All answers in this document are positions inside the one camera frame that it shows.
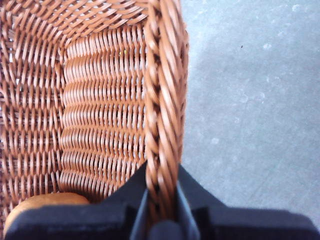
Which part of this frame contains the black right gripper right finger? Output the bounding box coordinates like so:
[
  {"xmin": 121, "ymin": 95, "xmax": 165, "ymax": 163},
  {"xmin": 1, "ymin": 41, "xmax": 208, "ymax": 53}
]
[{"xmin": 177, "ymin": 164, "xmax": 320, "ymax": 240}]

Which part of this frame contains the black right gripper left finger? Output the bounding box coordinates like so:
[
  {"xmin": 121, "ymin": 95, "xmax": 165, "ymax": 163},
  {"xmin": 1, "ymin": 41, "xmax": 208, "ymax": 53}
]
[{"xmin": 4, "ymin": 159, "xmax": 149, "ymax": 240}]

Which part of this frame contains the brown potato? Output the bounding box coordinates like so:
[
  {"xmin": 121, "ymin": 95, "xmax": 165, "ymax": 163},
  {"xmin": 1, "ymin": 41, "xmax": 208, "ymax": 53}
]
[{"xmin": 3, "ymin": 192, "xmax": 90, "ymax": 236}]

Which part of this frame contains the brown wicker basket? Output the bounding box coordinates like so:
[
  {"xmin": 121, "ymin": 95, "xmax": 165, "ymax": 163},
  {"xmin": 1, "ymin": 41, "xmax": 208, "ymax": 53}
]
[{"xmin": 0, "ymin": 0, "xmax": 190, "ymax": 223}]

